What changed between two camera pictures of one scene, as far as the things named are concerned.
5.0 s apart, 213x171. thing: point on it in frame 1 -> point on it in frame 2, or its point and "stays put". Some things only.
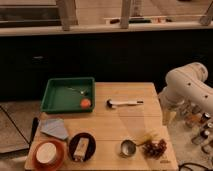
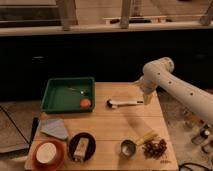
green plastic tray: x=64 y=95 stays put
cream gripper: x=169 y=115 -> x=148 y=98
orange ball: x=85 y=103 stays put
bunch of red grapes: x=154 y=150 stays put
